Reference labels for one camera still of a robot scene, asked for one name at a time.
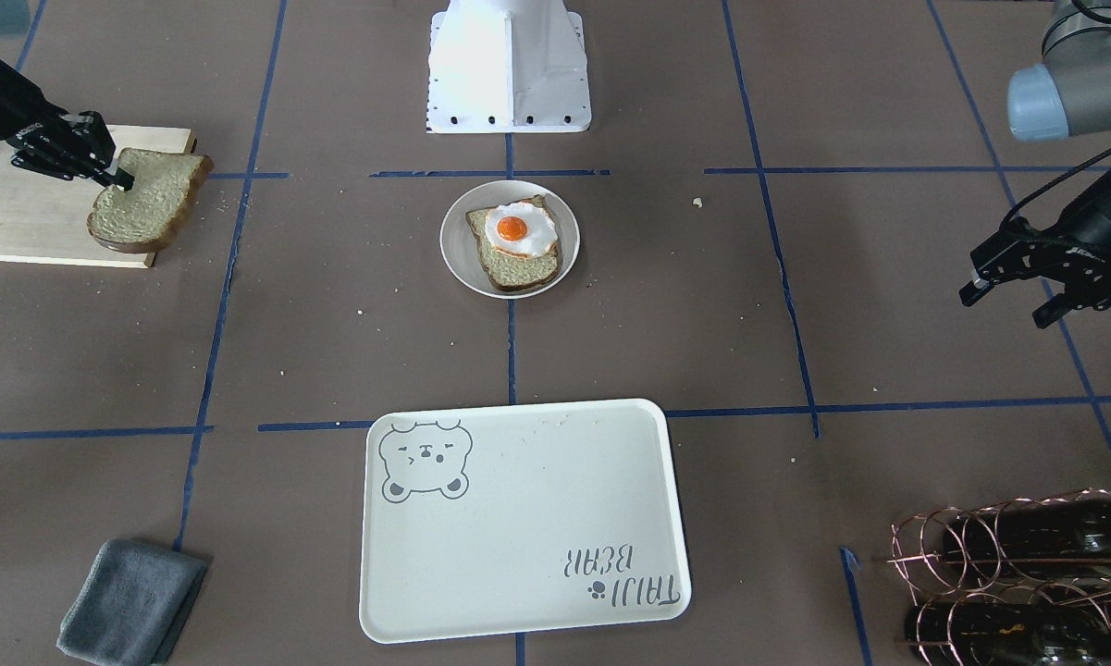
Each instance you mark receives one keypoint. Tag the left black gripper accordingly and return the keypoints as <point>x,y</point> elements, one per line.
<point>1106,215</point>

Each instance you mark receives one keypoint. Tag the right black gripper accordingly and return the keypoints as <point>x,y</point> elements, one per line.
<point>0,100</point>

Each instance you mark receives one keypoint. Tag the bread slice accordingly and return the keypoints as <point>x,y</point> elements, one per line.
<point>147,217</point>
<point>508,272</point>

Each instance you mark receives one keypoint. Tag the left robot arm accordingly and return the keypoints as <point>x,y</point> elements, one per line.
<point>1066,94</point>

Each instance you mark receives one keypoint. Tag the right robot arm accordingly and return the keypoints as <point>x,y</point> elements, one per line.
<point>20,95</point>

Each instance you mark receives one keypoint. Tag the cream bear tray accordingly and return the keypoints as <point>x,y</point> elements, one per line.
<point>520,519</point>

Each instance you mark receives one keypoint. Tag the wooden cutting board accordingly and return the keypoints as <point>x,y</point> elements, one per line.
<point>44,220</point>

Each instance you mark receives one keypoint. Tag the dark green bottle front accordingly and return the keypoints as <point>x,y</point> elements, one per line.
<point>1045,541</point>

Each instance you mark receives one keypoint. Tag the dark green bottle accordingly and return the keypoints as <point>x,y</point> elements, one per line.
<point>1045,541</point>
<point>996,633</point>

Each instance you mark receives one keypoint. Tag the white plate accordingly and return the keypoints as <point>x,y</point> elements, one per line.
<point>456,240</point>

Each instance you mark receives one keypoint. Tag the fried egg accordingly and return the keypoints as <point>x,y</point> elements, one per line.
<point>524,230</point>

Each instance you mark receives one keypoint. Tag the grey folded cloth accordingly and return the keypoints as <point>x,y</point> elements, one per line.
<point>134,605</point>

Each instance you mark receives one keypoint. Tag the copper wire bottle rack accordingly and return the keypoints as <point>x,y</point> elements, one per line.
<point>1021,582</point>

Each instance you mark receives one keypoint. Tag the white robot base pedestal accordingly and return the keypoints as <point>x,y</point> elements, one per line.
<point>507,66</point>

